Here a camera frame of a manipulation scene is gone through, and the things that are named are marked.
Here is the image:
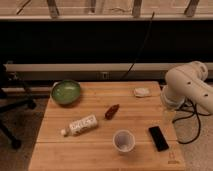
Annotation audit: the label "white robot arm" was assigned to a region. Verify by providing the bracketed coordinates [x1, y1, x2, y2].
[161, 61, 213, 114]

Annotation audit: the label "green ceramic bowl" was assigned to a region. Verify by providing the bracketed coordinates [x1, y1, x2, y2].
[51, 80, 81, 105]

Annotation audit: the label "dark red chili pepper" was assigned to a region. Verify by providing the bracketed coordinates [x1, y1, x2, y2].
[105, 104, 120, 120]

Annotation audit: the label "white baseboard heater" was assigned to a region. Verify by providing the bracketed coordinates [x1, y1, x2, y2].
[4, 62, 213, 82]

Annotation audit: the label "white labelled bottle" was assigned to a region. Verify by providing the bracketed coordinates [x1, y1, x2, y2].
[60, 115, 98, 137]

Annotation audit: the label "black office chair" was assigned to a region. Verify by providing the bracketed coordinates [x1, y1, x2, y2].
[0, 63, 38, 150]

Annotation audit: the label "black hanging cable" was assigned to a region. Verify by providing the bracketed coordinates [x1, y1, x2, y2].
[119, 11, 156, 81]

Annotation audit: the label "black floor cables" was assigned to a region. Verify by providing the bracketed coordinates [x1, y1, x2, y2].
[171, 99, 213, 145]

